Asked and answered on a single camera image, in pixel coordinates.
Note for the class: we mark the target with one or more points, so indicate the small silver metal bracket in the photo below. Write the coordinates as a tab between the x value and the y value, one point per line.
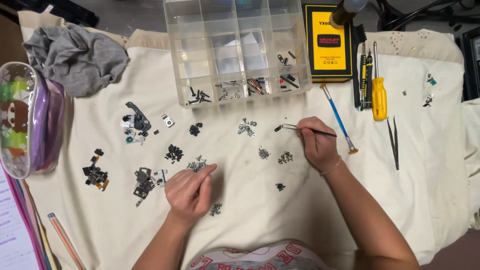
168	120

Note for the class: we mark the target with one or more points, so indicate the small silver black part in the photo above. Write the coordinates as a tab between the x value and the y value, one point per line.
428	100

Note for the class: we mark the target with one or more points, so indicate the black screws in box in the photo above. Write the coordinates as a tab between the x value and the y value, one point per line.
198	96

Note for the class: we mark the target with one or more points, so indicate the pile of long silver screws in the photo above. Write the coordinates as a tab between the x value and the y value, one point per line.
195	165

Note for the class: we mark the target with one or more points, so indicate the white fabric at edge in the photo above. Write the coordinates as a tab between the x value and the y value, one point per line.
471	161

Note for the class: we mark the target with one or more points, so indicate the pile of dark grey screws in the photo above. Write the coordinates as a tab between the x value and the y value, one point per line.
285	157

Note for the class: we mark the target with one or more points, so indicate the pile of black orange flex parts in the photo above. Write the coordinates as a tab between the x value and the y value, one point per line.
95	174

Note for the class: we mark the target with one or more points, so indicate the person's left hand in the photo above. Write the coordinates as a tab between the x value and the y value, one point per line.
185	195

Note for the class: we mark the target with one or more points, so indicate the pile of black camera parts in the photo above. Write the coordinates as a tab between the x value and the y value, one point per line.
137	120

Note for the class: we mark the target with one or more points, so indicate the small black oval bracket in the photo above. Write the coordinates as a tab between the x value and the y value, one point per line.
278	128

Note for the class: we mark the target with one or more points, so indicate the pile of black screws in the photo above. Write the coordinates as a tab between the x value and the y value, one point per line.
174	153

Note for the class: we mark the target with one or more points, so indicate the yellow black tool set box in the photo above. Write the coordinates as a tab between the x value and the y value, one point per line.
330	52

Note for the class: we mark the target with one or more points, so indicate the person's white red print shirt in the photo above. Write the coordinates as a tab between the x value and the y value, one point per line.
258	257

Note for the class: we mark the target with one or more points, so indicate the black flat object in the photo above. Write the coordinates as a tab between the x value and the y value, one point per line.
56	9

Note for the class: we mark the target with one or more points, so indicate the crumpled grey cloth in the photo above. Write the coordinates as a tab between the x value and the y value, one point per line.
78	60

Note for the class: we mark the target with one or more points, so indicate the black device at edge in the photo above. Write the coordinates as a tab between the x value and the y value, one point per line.
470	63

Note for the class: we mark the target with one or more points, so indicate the copper parts in box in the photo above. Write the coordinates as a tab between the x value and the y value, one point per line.
257	86

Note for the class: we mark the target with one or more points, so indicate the pile of tiny silver screws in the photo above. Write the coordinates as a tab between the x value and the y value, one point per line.
264	153

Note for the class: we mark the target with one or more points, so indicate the clear plastic compartment box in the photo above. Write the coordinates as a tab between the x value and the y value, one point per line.
232	52

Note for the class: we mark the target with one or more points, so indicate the stack of notebooks and papers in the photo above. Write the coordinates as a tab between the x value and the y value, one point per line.
17	228

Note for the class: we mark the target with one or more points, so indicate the pile of silver washer screws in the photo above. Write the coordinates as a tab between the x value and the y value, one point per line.
246	128

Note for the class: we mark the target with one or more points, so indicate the brown bottle with white cap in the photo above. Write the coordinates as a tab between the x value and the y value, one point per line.
343	13

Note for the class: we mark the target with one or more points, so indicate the silver screws in box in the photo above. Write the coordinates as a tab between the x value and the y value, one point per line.
227	92

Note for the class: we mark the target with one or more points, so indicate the clear purple pencil case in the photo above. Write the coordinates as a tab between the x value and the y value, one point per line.
30	120

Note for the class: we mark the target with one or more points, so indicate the person's right hand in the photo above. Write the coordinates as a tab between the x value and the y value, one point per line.
320	146

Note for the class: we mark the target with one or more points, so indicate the pile of grey metal shields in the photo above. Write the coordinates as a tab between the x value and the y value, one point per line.
144	183

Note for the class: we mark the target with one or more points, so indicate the thin black metal tweezers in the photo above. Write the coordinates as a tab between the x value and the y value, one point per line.
290	128

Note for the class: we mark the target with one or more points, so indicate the cream work cloth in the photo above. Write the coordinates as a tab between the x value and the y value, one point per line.
262	210

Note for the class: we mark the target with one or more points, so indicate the black strips in box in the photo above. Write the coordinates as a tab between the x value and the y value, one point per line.
288	81

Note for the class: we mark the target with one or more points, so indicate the small cluster of black screws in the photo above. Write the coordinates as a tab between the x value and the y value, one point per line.
195	129

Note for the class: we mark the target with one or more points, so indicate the black pointed tweezers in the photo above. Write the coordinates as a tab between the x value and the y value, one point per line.
393	146

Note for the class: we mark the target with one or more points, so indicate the small black brackets in box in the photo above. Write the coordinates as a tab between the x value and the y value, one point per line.
285	59

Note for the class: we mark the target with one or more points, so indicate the cluster of small grey screws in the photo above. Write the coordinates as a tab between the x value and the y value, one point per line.
215	210

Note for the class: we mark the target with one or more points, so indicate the small green chip part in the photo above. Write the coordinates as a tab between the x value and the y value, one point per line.
432	80

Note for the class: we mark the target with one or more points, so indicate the cluster of tiny black screws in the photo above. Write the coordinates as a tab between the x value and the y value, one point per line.
280	186

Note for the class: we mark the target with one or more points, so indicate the orange clear pen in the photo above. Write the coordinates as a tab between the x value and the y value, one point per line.
65	240

